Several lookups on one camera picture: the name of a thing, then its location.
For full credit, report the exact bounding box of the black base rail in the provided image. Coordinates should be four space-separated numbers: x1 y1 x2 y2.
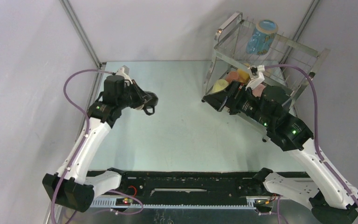
108 168 278 209

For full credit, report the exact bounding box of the aluminium frame post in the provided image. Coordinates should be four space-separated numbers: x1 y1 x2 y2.
59 0 102 68
280 0 321 63

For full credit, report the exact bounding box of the orange yellow cup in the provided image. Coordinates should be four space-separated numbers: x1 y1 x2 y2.
237 69 250 84

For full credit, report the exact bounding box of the metal dish rack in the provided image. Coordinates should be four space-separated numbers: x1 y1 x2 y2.
201 12 331 143

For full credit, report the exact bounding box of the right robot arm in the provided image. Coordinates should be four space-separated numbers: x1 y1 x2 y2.
202 81 358 224

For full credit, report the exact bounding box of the blue patterned mug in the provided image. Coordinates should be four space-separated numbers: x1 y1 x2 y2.
246 19 278 56

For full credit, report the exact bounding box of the pink mug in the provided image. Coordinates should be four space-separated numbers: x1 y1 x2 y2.
252 84 266 97

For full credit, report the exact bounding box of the aluminium frame post left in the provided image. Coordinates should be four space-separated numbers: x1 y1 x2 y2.
59 0 102 68

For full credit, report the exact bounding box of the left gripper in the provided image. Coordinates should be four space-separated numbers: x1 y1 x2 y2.
117 79 151 109

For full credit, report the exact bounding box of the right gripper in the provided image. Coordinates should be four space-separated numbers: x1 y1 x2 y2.
202 80 273 129

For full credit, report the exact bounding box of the aluminium frame post right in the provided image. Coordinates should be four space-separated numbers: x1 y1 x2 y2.
280 0 321 63

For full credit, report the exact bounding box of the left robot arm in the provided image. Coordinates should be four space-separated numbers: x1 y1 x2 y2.
42 75 158 212

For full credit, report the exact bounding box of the salmon pink cup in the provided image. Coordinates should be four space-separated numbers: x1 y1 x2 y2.
225 71 240 84

